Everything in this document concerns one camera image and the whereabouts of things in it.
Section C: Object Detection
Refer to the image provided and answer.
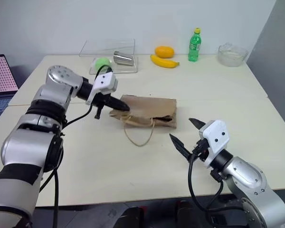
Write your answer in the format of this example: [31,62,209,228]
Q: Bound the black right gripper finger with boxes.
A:
[169,133,193,160]
[188,117,207,130]

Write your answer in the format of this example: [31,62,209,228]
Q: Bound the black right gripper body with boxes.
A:
[191,138,209,162]

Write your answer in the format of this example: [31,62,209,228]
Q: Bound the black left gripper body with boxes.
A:
[91,93,113,120]

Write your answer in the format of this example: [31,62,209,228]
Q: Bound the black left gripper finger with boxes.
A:
[110,95,130,108]
[108,102,131,112]

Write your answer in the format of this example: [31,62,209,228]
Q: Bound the brown paper bag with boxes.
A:
[108,94,178,147]

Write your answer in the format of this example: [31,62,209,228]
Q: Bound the green round item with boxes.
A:
[94,57,113,70]

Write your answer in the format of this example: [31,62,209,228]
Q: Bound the clear acrylic box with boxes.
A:
[78,38,139,75]

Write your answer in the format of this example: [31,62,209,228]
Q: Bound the silver metal cup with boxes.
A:
[113,50,135,66]

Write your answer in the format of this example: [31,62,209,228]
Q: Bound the yellow banana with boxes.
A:
[150,54,181,69]

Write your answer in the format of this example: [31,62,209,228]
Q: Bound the dark rounded shape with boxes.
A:
[175,200,198,228]
[108,205,146,228]

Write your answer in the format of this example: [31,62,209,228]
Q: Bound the orange mango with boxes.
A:
[154,46,175,59]

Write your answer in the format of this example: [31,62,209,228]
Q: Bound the clear glass bowl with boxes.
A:
[218,42,249,68]

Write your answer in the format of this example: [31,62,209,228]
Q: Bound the green plastic bottle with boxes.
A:
[187,27,202,63]

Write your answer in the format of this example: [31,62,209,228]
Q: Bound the laptop with pink screen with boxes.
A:
[0,54,19,129]

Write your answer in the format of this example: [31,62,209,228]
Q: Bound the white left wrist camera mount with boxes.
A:
[85,72,119,105]

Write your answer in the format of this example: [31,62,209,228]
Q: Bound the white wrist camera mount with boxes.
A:
[85,72,119,105]
[198,120,229,169]

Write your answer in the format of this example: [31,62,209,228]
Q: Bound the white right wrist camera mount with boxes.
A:
[198,120,229,169]

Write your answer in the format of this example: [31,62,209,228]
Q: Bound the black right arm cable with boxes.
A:
[187,153,243,213]

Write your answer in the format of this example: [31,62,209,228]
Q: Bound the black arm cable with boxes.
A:
[187,153,243,213]
[52,63,114,228]

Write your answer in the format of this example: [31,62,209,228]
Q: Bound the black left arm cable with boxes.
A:
[52,63,114,228]

